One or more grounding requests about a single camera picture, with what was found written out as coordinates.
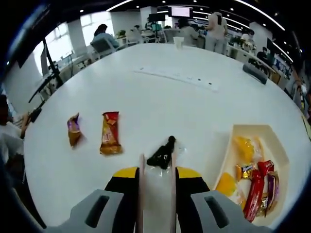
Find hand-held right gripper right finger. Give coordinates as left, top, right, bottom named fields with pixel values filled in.
left=176, top=166, right=272, bottom=233

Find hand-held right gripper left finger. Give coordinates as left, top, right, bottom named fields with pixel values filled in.
left=47, top=166, right=139, bottom=233

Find pink food tongs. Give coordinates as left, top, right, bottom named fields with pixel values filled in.
left=134, top=150, right=178, bottom=233

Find small yellow bread food packet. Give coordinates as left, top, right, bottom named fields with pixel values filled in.
left=215, top=172, right=246, bottom=210

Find black clip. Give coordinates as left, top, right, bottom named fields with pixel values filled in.
left=145, top=134, right=188, bottom=170

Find blue orange candy food packet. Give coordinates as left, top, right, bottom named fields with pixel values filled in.
left=235, top=164, right=255, bottom=182

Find orange brown wafer food packet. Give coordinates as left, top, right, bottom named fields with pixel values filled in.
left=99, top=111, right=123, bottom=156

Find red snack bar food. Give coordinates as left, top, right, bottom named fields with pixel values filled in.
left=242, top=168, right=267, bottom=222

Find large yellow bread food packet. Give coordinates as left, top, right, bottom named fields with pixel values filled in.
left=232, top=135, right=264, bottom=166

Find purple brown candy food packet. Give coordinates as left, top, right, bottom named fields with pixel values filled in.
left=67, top=112, right=85, bottom=149

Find purple snack bar food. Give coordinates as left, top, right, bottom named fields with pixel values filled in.
left=266, top=171, right=280, bottom=212

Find cream hexagonal container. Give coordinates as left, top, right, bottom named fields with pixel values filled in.
left=213, top=124, right=291, bottom=223

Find black pouch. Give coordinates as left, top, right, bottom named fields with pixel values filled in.
left=28, top=108, right=43, bottom=123

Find blue yellow cloth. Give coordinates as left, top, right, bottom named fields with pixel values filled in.
left=301, top=115, right=311, bottom=142

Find white paper cup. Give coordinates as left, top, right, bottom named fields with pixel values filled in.
left=173, top=36, right=184, bottom=50

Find desk computer monitor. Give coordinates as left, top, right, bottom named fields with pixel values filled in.
left=40, top=45, right=51, bottom=77

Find large black display screen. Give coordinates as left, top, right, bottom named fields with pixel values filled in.
left=9, top=4, right=64, bottom=70

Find hanging projection screen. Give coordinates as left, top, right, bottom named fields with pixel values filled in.
left=171, top=6, right=191, bottom=18

